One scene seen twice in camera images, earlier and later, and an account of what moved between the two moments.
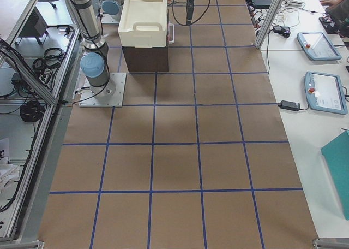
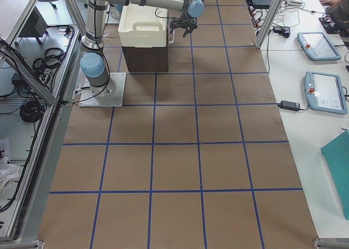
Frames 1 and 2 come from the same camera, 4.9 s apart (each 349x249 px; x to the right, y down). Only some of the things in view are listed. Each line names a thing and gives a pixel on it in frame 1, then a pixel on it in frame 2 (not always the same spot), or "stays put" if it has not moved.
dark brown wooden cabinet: x=146 y=59 stays put
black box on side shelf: x=35 y=25 stays put
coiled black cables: x=32 y=111 stays put
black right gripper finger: x=190 y=6 to x=186 y=31
